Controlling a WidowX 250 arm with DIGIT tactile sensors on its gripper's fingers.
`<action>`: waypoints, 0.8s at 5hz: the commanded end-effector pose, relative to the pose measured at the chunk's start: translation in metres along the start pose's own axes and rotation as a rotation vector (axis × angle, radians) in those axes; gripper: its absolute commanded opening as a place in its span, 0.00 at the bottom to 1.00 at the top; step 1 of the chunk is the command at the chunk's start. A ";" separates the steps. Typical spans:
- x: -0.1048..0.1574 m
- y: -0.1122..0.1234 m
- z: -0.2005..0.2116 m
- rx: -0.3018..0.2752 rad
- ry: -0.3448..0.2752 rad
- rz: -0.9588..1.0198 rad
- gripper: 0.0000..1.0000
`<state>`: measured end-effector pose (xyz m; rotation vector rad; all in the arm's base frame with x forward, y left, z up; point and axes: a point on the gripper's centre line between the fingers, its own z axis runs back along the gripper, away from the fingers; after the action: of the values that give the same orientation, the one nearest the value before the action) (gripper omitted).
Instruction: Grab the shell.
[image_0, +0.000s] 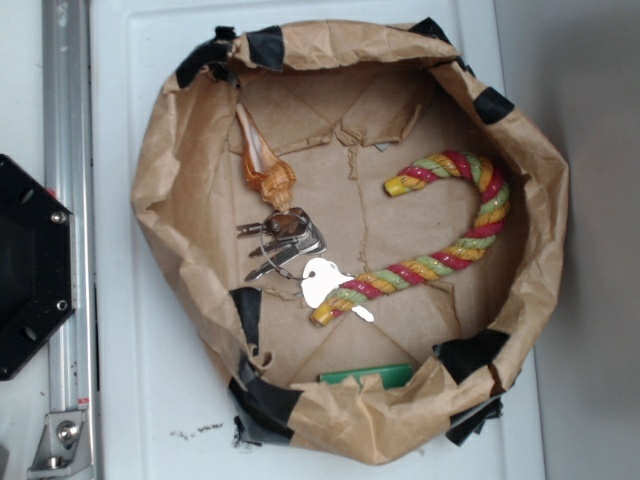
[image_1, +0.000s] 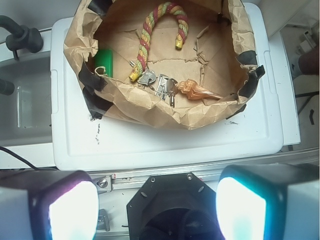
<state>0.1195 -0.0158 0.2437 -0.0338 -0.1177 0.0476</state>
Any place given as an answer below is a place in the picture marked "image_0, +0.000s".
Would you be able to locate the orange spiral sea shell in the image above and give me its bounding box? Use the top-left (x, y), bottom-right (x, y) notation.
top-left (236, 103), bottom-right (296, 212)

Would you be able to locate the silver key bunch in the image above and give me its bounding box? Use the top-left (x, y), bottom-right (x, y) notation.
top-left (236, 207), bottom-right (327, 282)

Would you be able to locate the white key tag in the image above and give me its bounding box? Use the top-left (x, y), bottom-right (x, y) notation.
top-left (301, 258), bottom-right (353, 326)

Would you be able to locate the brown paper bag bin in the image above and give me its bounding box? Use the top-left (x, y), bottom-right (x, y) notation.
top-left (131, 20), bottom-right (569, 465)

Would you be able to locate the striped rope candy cane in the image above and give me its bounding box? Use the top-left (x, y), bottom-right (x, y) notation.
top-left (310, 150), bottom-right (510, 326)

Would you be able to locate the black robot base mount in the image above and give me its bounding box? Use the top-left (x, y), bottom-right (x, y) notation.
top-left (1, 155), bottom-right (75, 381)

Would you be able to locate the aluminium extrusion rail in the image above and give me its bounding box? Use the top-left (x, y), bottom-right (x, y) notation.
top-left (42, 1), bottom-right (103, 479)

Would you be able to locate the metal corner bracket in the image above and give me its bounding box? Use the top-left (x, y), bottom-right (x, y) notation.
top-left (27, 410), bottom-right (94, 479)

